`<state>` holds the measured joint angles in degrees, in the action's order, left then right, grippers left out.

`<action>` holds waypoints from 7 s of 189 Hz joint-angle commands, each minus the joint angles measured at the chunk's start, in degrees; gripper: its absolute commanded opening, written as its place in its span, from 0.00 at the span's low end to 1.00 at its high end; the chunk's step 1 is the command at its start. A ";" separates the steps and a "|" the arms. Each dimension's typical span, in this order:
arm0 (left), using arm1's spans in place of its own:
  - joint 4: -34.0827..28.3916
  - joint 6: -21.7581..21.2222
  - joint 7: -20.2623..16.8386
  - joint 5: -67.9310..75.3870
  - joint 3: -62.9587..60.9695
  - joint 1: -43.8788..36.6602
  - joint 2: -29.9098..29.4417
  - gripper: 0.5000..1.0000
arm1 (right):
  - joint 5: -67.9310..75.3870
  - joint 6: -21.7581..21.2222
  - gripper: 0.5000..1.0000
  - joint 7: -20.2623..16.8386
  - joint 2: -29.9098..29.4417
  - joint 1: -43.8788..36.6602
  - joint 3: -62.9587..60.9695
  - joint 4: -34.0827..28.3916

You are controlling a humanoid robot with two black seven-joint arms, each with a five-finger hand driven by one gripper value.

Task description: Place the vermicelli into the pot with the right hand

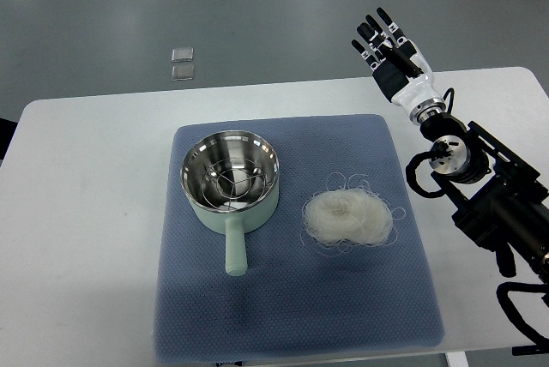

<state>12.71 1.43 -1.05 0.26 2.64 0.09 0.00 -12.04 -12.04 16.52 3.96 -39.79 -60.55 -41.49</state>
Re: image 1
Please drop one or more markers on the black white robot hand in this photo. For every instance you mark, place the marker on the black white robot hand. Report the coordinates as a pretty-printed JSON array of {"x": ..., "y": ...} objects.
[{"x": 398, "y": 67}]

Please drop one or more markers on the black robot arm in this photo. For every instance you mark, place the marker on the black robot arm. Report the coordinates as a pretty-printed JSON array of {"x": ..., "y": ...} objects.
[{"x": 498, "y": 200}]

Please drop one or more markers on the blue textured mat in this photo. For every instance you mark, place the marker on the blue textured mat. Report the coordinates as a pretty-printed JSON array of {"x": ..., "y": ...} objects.
[{"x": 297, "y": 298}]

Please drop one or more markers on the white table leg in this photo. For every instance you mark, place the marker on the white table leg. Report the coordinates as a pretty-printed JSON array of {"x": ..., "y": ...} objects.
[{"x": 456, "y": 359}]

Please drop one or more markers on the white vermicelli bundle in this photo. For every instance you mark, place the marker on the white vermicelli bundle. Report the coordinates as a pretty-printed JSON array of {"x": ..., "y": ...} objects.
[{"x": 348, "y": 214}]

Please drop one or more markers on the wire steaming rack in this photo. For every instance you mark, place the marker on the wire steaming rack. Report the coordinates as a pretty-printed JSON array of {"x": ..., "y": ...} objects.
[{"x": 233, "y": 184}]

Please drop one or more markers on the upper clear floor tile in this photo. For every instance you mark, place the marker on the upper clear floor tile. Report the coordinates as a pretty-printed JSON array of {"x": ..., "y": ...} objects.
[{"x": 182, "y": 54}]

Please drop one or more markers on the mint green steel pot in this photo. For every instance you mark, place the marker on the mint green steel pot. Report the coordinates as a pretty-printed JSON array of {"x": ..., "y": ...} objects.
[{"x": 233, "y": 225}]

